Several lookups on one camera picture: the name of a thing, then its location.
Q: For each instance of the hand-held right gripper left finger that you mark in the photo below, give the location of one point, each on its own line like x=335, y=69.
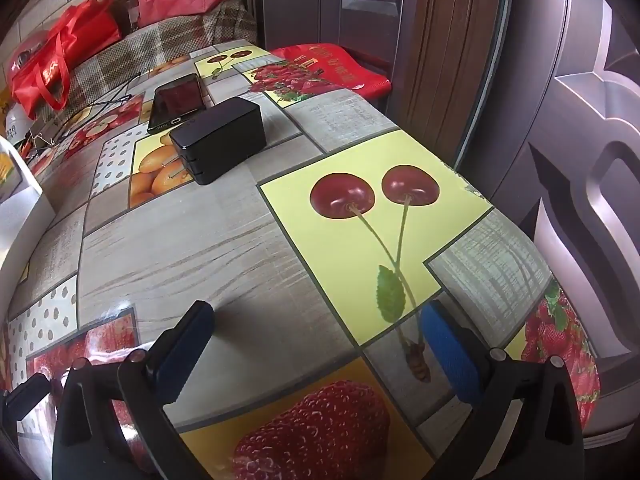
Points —
x=184, y=347

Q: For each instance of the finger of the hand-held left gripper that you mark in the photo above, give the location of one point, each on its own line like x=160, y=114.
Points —
x=27, y=396

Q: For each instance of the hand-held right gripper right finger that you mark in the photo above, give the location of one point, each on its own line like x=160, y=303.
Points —
x=450, y=355

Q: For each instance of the shallow white box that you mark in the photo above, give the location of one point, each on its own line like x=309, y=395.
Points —
x=22, y=230

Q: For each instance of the yellow green tissue pack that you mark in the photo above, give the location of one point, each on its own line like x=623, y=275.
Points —
x=9, y=175

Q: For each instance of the black rectangular box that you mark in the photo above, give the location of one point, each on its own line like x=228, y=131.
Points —
x=220, y=137

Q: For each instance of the black smartphone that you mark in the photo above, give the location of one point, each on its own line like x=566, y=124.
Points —
x=177, y=102

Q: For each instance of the purple panelled door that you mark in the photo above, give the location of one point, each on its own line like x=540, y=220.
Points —
x=575, y=125

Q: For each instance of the plaid covered box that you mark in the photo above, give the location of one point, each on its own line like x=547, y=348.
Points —
x=160, y=47

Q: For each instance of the red woven bag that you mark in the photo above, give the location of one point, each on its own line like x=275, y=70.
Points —
x=335, y=67

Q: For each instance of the red tote bag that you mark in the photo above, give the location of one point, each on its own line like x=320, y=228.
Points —
x=75, y=42

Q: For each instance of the brown wooden door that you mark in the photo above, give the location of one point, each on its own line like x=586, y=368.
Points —
x=380, y=15

